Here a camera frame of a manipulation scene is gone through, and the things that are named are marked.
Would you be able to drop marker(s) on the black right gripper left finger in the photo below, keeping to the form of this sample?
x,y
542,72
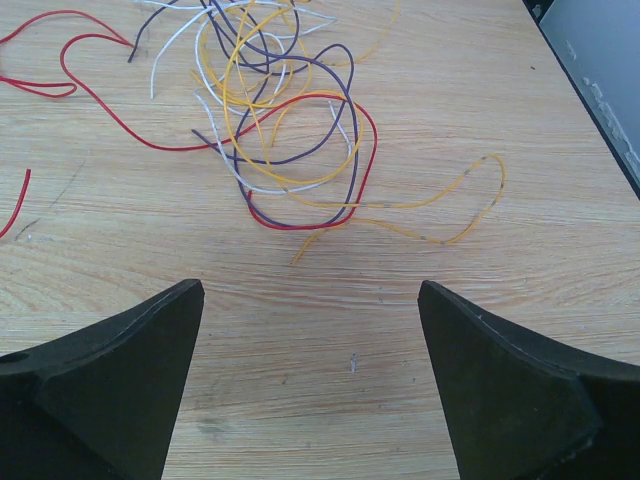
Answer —
x,y
101,402

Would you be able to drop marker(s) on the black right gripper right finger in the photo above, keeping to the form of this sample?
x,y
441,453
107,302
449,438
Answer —
x,y
520,405

